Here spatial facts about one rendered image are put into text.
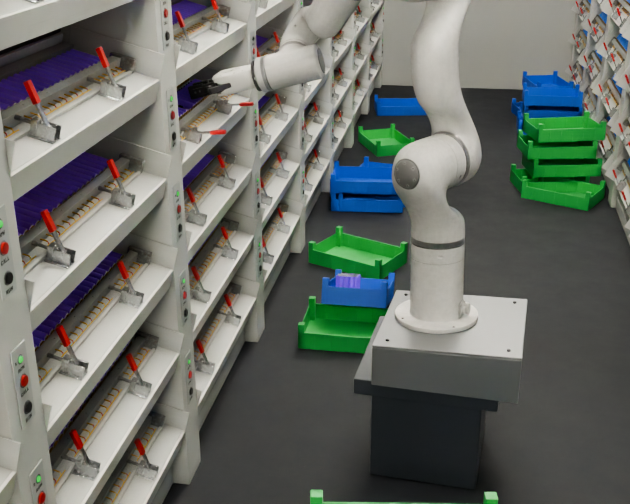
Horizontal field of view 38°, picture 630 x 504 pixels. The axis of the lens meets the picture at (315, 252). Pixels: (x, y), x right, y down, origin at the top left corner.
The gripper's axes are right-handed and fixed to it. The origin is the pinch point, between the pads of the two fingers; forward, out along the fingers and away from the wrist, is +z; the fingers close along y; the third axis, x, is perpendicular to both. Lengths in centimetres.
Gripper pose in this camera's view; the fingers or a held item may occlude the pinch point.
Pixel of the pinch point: (199, 89)
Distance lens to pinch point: 228.2
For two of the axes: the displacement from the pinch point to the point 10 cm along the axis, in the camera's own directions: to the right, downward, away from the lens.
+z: -9.5, 1.7, 2.6
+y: -1.7, 3.8, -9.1
